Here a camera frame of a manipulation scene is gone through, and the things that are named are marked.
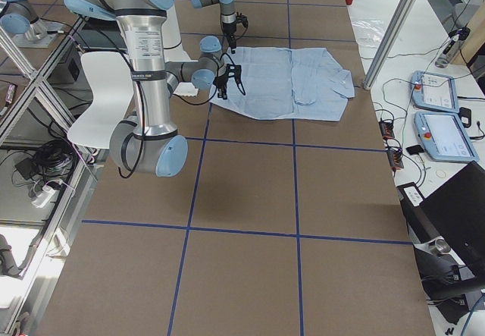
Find white plastic chair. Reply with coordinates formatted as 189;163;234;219
67;52;133;149

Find blue teach pendant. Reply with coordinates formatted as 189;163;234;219
414;111;479;163
411;71;459;113

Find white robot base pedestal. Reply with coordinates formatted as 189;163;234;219
162;0;199;98

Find light blue button-up shirt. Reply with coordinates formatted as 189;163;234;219
211;47;355;121

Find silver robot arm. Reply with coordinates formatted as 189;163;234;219
64;0;227;177
191;0;237;53

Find clear water bottle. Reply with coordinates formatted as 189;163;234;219
435;37;458;68

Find lower blue teach pendant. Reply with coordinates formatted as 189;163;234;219
414;111;479;163

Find white power strip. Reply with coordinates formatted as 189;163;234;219
31;184;59;209

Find orange black circuit board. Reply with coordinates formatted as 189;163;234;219
379;120;395;139

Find black laptop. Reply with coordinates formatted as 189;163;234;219
397;162;484;275

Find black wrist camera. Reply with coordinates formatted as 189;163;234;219
226;64;246;96
236;12;249;30

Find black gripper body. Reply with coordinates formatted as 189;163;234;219
221;21;237;37
213;71;229;90

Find clear plastic bag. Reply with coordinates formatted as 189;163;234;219
352;19;386;48

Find upper blue teach pendant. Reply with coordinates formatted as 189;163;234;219
411;71;459;113

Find grey aluminium frame post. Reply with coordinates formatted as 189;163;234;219
363;0;416;90

